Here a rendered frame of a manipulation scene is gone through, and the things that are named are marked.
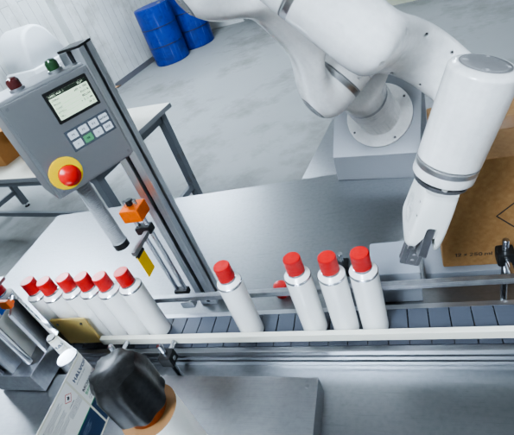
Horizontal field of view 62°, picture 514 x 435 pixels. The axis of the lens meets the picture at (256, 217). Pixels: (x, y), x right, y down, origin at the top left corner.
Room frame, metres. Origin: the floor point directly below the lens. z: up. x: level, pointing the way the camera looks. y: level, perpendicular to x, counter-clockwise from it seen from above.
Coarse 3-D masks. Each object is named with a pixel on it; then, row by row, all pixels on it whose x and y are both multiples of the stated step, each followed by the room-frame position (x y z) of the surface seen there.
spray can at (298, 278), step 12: (288, 264) 0.57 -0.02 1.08; (300, 264) 0.57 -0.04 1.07; (288, 276) 0.58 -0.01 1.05; (300, 276) 0.56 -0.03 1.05; (312, 276) 0.57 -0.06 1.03; (288, 288) 0.57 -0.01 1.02; (300, 288) 0.55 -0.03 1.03; (312, 288) 0.56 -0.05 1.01; (300, 300) 0.56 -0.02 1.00; (312, 300) 0.55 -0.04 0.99; (300, 312) 0.56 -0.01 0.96; (312, 312) 0.55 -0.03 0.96; (312, 324) 0.55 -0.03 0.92; (324, 324) 0.56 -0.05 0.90
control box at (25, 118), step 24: (72, 72) 0.79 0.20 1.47; (0, 96) 0.78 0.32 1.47; (24, 96) 0.75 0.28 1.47; (0, 120) 0.75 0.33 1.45; (24, 120) 0.74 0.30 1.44; (48, 120) 0.75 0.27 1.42; (72, 120) 0.77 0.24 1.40; (24, 144) 0.73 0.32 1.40; (48, 144) 0.74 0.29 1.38; (96, 144) 0.78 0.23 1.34; (120, 144) 0.80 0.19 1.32; (48, 168) 0.73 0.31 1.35; (96, 168) 0.76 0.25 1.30
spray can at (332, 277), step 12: (324, 252) 0.56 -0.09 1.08; (324, 264) 0.53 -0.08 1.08; (336, 264) 0.54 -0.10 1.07; (324, 276) 0.54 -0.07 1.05; (336, 276) 0.53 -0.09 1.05; (324, 288) 0.53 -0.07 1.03; (336, 288) 0.52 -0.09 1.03; (348, 288) 0.53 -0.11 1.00; (336, 300) 0.52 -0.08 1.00; (348, 300) 0.53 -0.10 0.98; (336, 312) 0.53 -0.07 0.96; (348, 312) 0.52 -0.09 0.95; (336, 324) 0.53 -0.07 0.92; (348, 324) 0.52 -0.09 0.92
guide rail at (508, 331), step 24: (120, 336) 0.73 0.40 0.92; (144, 336) 0.70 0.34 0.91; (168, 336) 0.68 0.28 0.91; (192, 336) 0.65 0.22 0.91; (216, 336) 0.63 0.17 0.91; (240, 336) 0.60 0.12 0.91; (264, 336) 0.58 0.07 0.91; (288, 336) 0.56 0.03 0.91; (312, 336) 0.54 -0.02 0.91; (336, 336) 0.52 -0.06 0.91; (360, 336) 0.50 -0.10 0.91; (384, 336) 0.48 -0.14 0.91; (408, 336) 0.46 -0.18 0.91; (432, 336) 0.45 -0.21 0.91; (456, 336) 0.43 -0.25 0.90; (480, 336) 0.41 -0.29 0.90; (504, 336) 0.40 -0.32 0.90
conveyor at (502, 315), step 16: (176, 320) 0.75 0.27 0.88; (192, 320) 0.73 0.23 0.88; (208, 320) 0.71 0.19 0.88; (224, 320) 0.69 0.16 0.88; (272, 320) 0.64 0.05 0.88; (288, 320) 0.62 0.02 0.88; (400, 320) 0.52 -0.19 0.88; (416, 320) 0.51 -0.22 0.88; (432, 320) 0.49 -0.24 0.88; (448, 320) 0.48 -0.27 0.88; (464, 320) 0.47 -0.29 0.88; (480, 320) 0.46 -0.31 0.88; (496, 320) 0.45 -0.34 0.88; (512, 320) 0.43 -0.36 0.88
